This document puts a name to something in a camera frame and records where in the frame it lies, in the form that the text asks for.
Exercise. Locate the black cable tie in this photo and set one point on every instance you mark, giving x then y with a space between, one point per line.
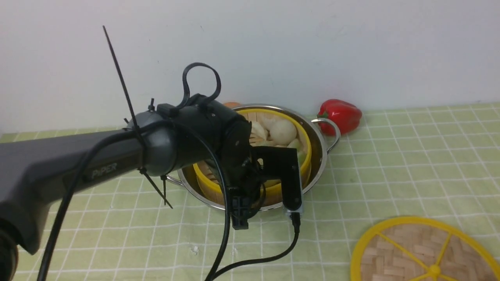
135 127

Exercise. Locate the red toy bell pepper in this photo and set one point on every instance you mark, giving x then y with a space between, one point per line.
345 115

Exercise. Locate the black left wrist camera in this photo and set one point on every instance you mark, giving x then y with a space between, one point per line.
274 163

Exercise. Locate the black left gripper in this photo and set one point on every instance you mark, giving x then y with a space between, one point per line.
207 131

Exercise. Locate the stainless steel two-handled pot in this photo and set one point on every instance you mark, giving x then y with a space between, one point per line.
320 149

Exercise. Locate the large white steamed bun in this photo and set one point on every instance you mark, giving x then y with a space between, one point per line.
283 132

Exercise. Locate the yellow-rimmed bamboo steamer basket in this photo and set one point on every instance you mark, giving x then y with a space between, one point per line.
207 181

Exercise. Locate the green checkered tablecloth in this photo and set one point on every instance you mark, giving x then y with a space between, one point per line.
439 162

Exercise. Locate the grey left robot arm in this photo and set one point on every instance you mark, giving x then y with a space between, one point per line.
36 173

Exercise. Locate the yellow-rimmed woven bamboo lid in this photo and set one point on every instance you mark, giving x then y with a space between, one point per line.
420 249

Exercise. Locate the orange toy fruit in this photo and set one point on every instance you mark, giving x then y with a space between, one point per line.
232 104

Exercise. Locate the white pleated dumpling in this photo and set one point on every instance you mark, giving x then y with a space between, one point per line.
259 130

